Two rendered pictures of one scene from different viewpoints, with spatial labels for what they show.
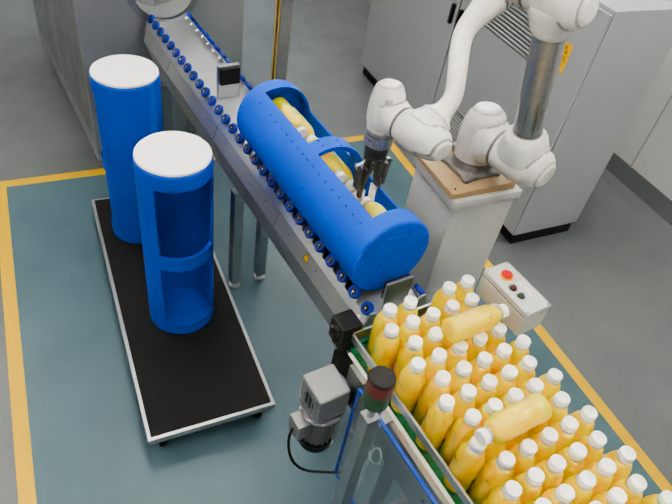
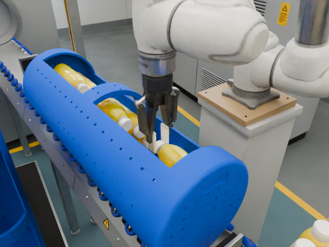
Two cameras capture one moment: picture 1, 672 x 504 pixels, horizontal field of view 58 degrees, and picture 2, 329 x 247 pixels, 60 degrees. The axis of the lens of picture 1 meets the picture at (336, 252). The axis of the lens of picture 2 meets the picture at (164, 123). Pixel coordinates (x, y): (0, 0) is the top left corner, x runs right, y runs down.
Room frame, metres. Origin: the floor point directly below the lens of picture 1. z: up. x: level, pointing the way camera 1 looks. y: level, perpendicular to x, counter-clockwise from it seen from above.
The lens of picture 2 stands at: (0.97, -0.07, 1.61)
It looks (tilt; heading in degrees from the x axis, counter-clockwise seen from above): 34 degrees down; 359
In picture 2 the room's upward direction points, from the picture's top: straight up
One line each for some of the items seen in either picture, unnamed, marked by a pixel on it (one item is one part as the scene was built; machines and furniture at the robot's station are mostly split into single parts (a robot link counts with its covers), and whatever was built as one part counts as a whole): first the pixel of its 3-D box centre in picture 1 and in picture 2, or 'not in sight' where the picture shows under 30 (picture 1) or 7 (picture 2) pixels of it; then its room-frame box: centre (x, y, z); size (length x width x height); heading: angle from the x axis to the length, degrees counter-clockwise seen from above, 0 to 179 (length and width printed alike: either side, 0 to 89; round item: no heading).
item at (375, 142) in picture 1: (379, 136); (157, 60); (1.61, -0.06, 1.36); 0.09 x 0.09 x 0.06
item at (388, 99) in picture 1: (389, 107); (161, 12); (1.60, -0.07, 1.47); 0.13 x 0.11 x 0.16; 48
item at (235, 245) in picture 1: (235, 241); (66, 198); (2.12, 0.49, 0.31); 0.06 x 0.06 x 0.63; 38
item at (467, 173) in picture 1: (468, 158); (247, 87); (2.07, -0.45, 1.05); 0.22 x 0.18 x 0.06; 34
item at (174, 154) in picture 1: (173, 153); not in sight; (1.77, 0.65, 1.03); 0.28 x 0.28 x 0.01
